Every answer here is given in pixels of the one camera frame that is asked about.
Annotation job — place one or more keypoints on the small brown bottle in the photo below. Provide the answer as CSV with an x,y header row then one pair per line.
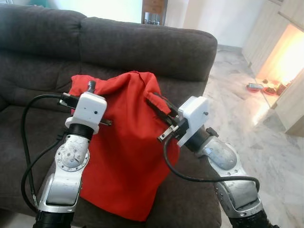
x,y
283,88

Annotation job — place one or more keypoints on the red bowl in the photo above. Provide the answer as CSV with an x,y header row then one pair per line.
x,y
270,90

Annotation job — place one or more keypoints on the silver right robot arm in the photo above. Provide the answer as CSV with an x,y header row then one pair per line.
x,y
228,166

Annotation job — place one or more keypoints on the brown wooden cabinet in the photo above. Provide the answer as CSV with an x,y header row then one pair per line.
x,y
154,7

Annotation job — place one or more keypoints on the red tray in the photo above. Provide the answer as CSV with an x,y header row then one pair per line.
x,y
254,87

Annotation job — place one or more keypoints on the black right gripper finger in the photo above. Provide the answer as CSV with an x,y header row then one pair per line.
x,y
168,114

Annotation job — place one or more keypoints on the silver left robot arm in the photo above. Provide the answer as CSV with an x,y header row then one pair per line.
x,y
66,180

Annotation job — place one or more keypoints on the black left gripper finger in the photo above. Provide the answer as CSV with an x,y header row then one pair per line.
x,y
91,87

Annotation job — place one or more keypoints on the red fabric pillow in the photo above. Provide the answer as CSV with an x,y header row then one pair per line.
x,y
128,156

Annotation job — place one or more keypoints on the dark grey fabric sofa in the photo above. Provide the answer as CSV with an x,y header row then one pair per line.
x,y
142,47

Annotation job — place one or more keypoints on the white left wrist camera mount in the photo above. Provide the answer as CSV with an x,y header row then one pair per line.
x,y
88,111

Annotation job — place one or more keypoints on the light wood wall cabinet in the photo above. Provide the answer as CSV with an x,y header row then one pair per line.
x,y
270,28

